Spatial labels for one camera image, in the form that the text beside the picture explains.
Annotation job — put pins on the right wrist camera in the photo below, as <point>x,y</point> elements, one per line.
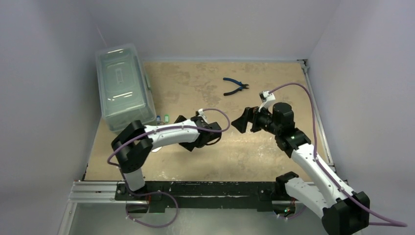
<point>267,98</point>

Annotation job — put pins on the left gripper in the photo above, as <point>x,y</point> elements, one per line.
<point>186,145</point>

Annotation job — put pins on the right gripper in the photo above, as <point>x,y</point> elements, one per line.
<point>254,119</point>

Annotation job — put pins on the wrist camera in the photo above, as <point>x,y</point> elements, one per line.
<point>201,113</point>
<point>267,98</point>

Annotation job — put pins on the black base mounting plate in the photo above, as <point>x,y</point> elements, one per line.
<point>160,195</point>

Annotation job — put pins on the right side aluminium rail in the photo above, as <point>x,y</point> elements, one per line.
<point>305,68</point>

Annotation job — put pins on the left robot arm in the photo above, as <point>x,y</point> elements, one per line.
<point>133,145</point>

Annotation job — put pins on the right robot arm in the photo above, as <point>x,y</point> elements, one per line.
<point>331,199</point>

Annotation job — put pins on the translucent plastic storage box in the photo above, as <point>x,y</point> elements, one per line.
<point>124,87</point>

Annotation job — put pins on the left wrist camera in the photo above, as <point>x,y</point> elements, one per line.
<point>201,113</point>

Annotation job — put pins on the metal keyring plate with keys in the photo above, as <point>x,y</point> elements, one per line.
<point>162,120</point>

